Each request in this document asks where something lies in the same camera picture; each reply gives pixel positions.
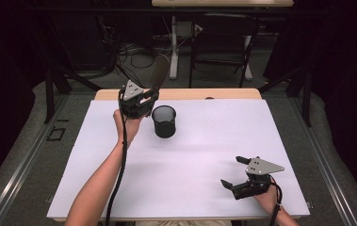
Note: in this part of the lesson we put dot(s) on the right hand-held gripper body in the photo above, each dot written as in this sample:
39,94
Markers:
257,175

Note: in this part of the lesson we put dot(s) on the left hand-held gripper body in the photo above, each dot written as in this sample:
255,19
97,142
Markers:
132,100

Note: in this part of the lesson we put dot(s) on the black mesh cup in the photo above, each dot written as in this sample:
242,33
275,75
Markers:
164,128

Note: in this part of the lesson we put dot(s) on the person's right hand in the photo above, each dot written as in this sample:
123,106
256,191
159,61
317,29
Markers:
267,201

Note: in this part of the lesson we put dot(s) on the person's left hand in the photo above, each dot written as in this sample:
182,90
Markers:
130,128

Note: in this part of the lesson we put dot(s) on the white table mat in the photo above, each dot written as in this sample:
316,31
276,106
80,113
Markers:
198,157

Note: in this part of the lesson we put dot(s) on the wooden table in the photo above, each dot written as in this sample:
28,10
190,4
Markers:
198,94

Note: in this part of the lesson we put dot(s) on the white-legged background desk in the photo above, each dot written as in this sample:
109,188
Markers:
174,44

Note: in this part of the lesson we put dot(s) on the black metal stand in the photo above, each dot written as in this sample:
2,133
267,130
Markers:
306,94
50,94

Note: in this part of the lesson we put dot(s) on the black folding chair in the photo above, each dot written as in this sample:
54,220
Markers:
223,37

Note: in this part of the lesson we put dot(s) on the aluminium floor rail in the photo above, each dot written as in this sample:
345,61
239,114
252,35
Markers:
25,163
320,163

